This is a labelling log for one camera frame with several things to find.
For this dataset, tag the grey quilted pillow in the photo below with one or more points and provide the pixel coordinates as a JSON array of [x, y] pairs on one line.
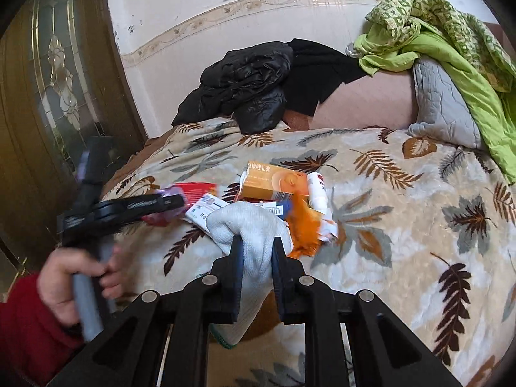
[[439, 105]]

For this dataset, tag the red packet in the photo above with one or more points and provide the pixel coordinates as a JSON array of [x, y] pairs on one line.
[[197, 191]]

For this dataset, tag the orange plastic bag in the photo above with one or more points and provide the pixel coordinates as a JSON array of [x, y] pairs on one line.
[[302, 229]]

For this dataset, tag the leaf print blanket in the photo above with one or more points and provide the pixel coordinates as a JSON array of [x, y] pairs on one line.
[[403, 217]]

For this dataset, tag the pink bed sheet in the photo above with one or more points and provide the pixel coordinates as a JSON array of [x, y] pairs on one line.
[[363, 100]]

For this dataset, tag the person's left hand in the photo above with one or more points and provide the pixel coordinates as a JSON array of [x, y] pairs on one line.
[[56, 278]]

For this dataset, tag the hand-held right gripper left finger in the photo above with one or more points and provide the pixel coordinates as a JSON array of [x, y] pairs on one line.
[[236, 260]]

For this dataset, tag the purple red plastic wrapper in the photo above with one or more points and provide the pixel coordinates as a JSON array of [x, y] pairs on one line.
[[161, 217]]

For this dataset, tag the blue and white carton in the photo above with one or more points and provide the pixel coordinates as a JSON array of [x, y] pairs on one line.
[[203, 211]]

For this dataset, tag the white bottle red label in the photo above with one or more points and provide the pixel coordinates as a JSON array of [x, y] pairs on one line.
[[318, 193]]

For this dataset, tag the green patterned quilt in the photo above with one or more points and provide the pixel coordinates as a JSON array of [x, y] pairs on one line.
[[451, 48]]

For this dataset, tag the black puffer jacket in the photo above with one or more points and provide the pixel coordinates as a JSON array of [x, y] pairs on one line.
[[242, 84]]

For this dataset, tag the person's left forearm red sleeve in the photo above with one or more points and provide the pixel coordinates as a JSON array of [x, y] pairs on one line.
[[28, 330]]

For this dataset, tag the white knit glove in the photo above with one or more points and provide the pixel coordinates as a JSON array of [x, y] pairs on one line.
[[250, 225]]

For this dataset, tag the orange cardboard box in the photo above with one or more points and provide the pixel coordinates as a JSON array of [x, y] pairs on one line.
[[274, 179]]

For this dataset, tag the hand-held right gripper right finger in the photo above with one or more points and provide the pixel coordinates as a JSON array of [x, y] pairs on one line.
[[278, 268]]

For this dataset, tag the clear glass jar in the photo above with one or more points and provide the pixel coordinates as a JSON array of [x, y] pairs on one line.
[[353, 51]]

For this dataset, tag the brown door with glass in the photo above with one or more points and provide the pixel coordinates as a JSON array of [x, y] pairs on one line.
[[52, 88]]

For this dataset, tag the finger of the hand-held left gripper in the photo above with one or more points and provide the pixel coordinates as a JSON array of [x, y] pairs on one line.
[[153, 201], [129, 217]]

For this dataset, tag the black cloth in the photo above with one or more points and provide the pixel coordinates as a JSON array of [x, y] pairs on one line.
[[318, 72]]

